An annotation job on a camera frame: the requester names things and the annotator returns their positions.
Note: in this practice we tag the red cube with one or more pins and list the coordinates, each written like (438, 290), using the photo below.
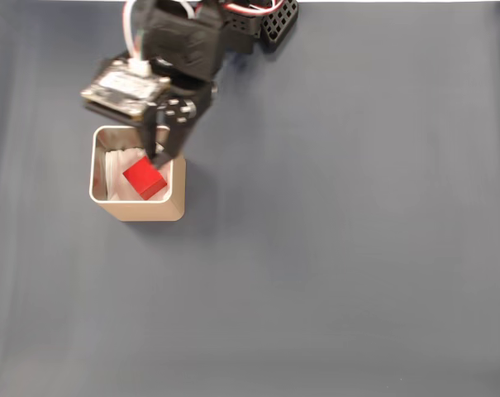
(144, 178)

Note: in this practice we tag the beige square box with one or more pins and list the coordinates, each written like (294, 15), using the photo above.
(150, 211)

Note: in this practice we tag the white folded cloth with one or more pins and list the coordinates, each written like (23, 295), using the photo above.
(114, 173)

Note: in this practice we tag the blue-grey fabric table sheet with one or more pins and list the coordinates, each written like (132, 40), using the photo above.
(357, 248)

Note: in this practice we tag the camera circuit board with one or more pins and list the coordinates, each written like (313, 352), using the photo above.
(121, 89)

